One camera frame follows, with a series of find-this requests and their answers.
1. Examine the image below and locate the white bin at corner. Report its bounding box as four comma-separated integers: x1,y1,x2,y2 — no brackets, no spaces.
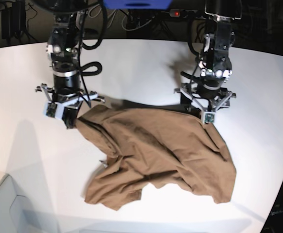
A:
0,175,60,233

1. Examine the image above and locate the brown t-shirt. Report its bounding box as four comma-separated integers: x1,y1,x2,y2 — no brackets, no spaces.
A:
75,105,236,211

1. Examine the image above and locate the blue box at top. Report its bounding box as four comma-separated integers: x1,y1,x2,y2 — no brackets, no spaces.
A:
103,0,172,10

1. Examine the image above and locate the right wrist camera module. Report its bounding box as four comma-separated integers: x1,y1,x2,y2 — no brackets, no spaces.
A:
43,101,64,120

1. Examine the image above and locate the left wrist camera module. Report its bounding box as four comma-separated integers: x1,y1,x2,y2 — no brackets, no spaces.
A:
201,111,216,124

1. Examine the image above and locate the black power strip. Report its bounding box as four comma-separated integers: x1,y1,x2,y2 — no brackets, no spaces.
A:
169,9,203,18

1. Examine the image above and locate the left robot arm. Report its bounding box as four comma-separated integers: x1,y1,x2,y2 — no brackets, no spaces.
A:
175,0,242,123

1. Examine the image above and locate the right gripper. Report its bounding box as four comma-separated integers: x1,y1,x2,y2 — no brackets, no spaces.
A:
35,72,105,129

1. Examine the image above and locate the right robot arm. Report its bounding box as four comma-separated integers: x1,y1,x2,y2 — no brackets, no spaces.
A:
33,0,107,129

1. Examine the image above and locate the black equipment box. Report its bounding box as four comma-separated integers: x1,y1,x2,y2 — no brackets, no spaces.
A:
1,0,26,40

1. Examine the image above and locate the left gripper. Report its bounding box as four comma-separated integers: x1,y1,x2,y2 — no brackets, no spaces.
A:
174,83,236,116

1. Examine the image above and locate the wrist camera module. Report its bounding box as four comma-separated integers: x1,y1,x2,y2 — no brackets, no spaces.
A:
43,101,64,120
201,111,216,124

